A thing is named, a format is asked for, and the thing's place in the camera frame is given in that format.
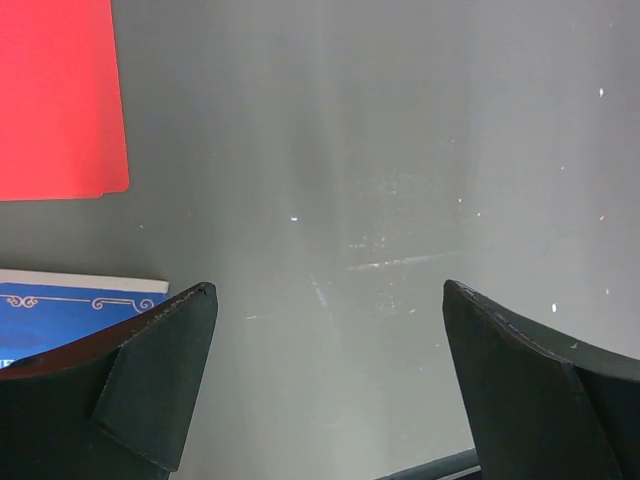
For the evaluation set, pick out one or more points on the red folder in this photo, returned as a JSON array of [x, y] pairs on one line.
[[62, 126]]

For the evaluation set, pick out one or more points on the blue book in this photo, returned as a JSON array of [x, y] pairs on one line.
[[41, 311]]

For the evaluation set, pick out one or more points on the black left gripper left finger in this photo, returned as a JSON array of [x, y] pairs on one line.
[[116, 404]]

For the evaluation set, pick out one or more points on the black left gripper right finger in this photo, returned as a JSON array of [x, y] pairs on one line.
[[540, 403]]

